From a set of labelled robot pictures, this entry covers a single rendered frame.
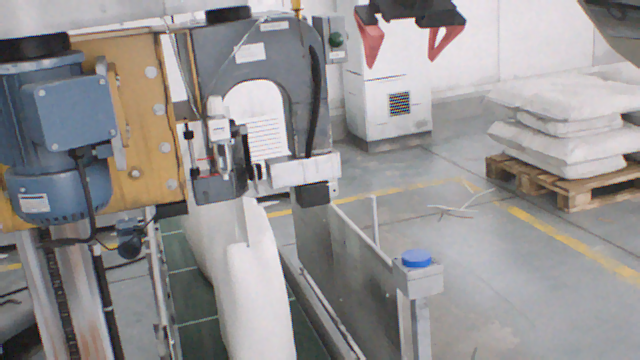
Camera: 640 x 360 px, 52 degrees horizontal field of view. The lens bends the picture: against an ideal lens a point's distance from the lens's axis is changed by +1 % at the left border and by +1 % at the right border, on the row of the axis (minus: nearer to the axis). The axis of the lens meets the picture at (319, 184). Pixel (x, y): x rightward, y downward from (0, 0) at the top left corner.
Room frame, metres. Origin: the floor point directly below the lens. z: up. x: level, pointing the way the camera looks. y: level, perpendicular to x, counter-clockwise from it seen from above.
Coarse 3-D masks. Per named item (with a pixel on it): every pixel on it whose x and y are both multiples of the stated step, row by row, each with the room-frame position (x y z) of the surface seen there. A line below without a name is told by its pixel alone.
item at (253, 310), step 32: (224, 224) 1.56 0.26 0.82; (256, 224) 1.53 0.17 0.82; (224, 256) 1.44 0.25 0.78; (256, 256) 1.43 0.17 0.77; (224, 288) 1.44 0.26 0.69; (256, 288) 1.41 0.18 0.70; (224, 320) 1.45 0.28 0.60; (256, 320) 1.40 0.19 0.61; (288, 320) 1.45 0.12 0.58; (256, 352) 1.41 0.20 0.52; (288, 352) 1.44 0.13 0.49
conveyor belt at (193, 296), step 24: (168, 240) 2.57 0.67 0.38; (168, 264) 2.32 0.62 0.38; (192, 264) 2.29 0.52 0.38; (192, 288) 2.09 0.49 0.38; (288, 288) 2.01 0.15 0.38; (192, 312) 1.91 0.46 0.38; (216, 312) 1.89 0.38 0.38; (192, 336) 1.76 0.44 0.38; (216, 336) 1.74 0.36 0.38; (312, 336) 1.69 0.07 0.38
